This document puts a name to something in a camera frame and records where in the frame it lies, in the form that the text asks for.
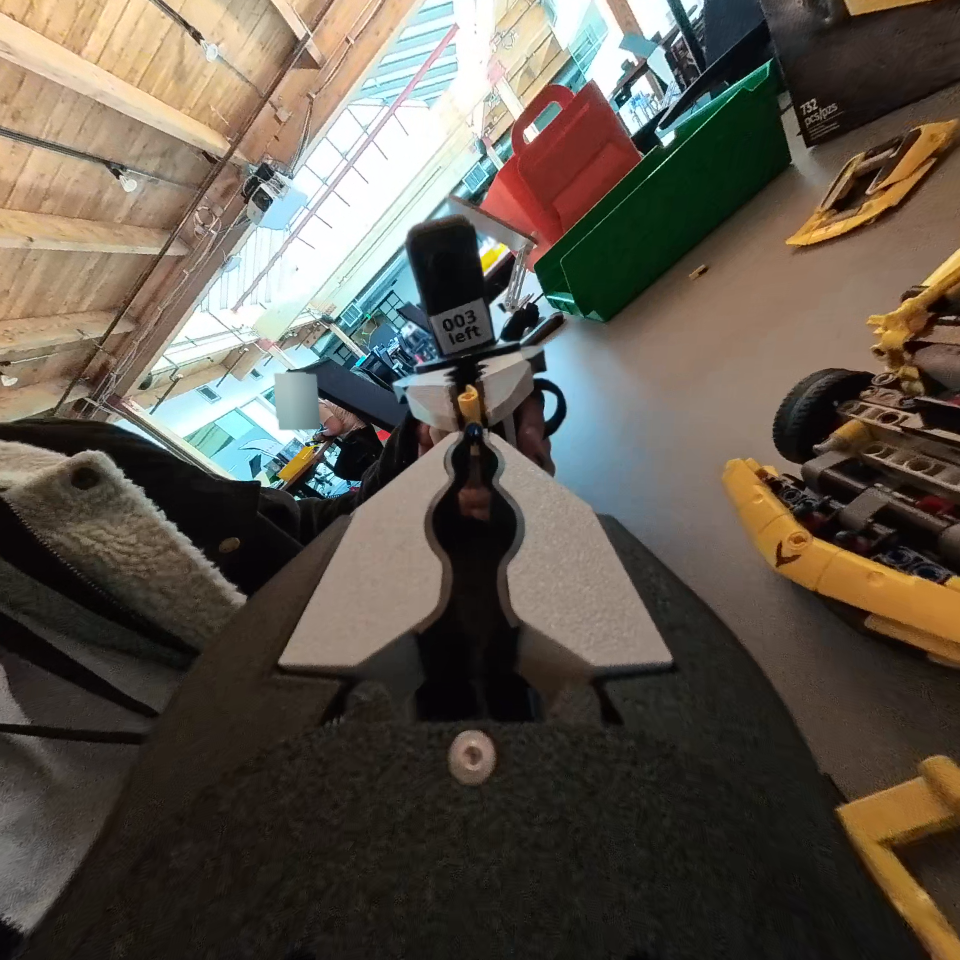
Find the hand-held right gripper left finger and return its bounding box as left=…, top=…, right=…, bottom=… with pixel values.
left=277, top=432, right=479, bottom=711

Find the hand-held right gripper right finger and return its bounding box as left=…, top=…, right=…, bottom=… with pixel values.
left=474, top=432, right=675, bottom=711

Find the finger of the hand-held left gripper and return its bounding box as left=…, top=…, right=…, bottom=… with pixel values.
left=478, top=351, right=537, bottom=435
left=392, top=366, right=462, bottom=435

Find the yellow toy brick car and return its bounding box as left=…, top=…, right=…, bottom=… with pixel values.
left=721, top=247, right=960, bottom=669

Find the pile of small bricks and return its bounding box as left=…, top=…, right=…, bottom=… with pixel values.
left=836, top=753, right=960, bottom=960

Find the person's left hand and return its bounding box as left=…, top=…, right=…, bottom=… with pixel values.
left=414, top=390, right=558, bottom=520

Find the black elongated object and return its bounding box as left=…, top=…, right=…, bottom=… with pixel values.
left=501, top=300, right=567, bottom=342

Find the red ceiling pipe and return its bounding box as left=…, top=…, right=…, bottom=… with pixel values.
left=231, top=22, right=460, bottom=312

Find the red paper bag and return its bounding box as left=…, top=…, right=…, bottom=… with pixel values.
left=480, top=82, right=645, bottom=267

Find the ceiling speaker box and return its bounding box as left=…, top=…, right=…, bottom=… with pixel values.
left=240, top=161, right=292, bottom=226

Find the green plastic bin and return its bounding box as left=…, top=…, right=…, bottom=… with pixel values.
left=534, top=60, right=792, bottom=324

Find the black fleece-lined jacket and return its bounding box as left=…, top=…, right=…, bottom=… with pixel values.
left=0, top=418, right=361, bottom=676

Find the yellow car roof assembly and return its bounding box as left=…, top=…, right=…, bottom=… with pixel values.
left=785, top=120, right=960, bottom=249

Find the white shirt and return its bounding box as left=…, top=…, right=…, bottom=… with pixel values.
left=0, top=645, right=189, bottom=935

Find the toy car packaging box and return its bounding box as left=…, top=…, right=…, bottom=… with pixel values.
left=757, top=0, right=960, bottom=149

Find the black strap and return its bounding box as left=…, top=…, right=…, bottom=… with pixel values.
left=0, top=611, right=162, bottom=720
left=0, top=721, right=150, bottom=747

